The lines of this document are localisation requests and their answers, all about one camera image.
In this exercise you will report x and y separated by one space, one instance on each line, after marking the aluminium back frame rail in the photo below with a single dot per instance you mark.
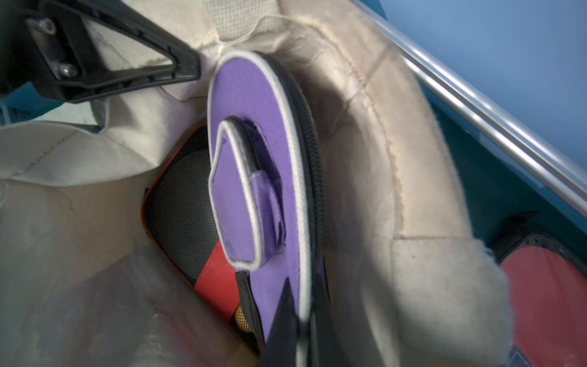
539 159

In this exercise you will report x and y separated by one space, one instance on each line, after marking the black red ping pong case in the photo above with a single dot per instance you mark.
177 217

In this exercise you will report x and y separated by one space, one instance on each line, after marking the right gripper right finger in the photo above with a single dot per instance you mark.
325 346

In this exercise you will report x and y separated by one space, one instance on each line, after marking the beige canvas tote bag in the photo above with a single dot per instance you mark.
82 284

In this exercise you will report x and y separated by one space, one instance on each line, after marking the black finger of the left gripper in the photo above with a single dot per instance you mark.
77 51

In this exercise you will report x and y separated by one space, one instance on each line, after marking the purple paddle case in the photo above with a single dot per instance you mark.
265 183

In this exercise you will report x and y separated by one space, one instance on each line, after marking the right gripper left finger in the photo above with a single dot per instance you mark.
280 349

